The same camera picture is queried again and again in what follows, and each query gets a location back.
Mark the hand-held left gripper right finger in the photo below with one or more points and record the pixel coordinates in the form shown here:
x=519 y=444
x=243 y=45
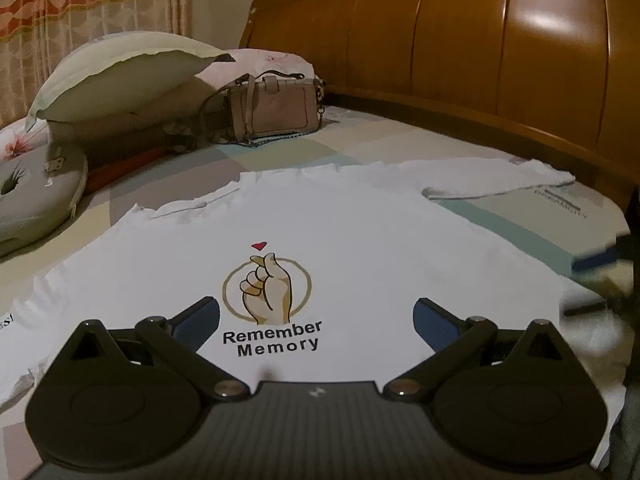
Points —
x=432 y=322

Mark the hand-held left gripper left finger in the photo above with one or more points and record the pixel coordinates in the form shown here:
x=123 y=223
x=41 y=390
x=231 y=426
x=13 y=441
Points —
x=197 y=322

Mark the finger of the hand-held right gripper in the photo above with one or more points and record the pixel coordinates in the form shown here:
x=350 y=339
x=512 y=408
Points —
x=585 y=307
x=600 y=260

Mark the white printed t-shirt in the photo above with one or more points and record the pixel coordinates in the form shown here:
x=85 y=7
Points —
x=375 y=240

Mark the red cloth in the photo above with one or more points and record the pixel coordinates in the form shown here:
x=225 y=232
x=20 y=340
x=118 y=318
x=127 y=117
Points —
x=125 y=170

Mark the brown patterned cloth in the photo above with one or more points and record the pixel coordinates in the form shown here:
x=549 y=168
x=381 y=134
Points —
x=200 y=137

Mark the grey donut cushion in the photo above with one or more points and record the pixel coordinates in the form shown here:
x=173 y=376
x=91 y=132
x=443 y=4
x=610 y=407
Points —
x=45 y=195

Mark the pink leather handbag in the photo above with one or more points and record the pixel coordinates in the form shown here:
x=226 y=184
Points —
x=277 y=107

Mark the pale green pillow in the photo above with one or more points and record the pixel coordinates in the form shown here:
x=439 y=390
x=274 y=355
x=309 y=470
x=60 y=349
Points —
x=125 y=80

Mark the wooden headboard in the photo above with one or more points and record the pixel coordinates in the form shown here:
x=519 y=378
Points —
x=475 y=35

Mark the pink floral pillow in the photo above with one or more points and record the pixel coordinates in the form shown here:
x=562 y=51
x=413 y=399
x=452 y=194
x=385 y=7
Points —
x=270 y=60

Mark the orange patterned curtain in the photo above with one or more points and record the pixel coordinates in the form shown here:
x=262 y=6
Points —
x=90 y=5

